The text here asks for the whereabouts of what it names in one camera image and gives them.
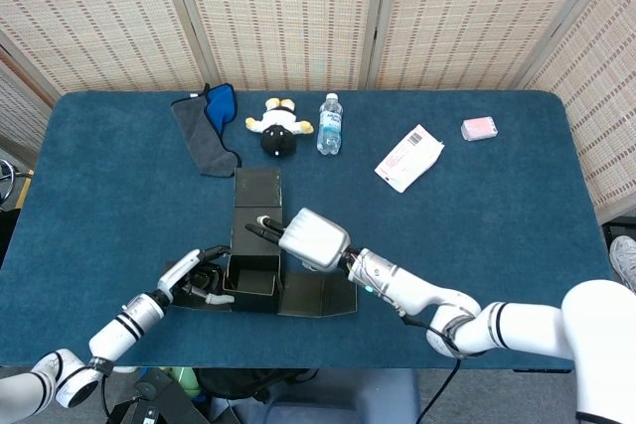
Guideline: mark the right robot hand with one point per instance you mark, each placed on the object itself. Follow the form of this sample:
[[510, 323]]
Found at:
[[313, 238]]

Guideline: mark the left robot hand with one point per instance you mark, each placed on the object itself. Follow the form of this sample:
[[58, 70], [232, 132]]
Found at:
[[176, 272]]

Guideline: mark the black foldable cardboard box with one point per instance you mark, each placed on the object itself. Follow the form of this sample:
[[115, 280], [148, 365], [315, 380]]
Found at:
[[258, 200]]

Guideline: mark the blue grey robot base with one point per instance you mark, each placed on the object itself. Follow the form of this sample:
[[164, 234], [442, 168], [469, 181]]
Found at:
[[323, 404]]

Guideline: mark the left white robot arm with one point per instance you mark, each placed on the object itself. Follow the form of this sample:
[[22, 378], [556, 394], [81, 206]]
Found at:
[[114, 334]]

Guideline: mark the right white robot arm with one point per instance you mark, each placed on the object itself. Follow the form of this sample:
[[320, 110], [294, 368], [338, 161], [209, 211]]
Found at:
[[422, 290]]

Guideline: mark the black white plush toy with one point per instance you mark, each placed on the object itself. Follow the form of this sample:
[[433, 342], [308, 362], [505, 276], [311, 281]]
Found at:
[[278, 138]]

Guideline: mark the green plastic bottle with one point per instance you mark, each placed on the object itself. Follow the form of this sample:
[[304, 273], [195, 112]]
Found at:
[[181, 379]]

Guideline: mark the clear plastic water bottle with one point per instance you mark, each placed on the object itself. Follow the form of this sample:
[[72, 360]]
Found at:
[[330, 128]]

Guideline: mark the white plastic package pouch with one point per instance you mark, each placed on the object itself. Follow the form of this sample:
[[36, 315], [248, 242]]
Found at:
[[407, 161]]

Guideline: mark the black bag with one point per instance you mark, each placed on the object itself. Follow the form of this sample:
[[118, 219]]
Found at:
[[238, 384]]

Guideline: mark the grey and blue towel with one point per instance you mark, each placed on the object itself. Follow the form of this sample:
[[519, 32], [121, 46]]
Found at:
[[208, 146]]

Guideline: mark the blue carpet table mat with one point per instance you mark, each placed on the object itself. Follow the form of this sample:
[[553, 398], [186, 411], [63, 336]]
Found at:
[[497, 220]]

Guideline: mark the pink tissue pack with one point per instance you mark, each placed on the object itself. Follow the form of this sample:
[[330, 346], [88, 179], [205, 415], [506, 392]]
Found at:
[[479, 128]]

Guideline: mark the white sneaker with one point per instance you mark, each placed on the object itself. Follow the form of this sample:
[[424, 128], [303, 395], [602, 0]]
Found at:
[[623, 265]]

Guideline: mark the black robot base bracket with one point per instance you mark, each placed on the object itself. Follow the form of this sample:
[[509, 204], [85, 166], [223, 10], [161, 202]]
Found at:
[[164, 399]]

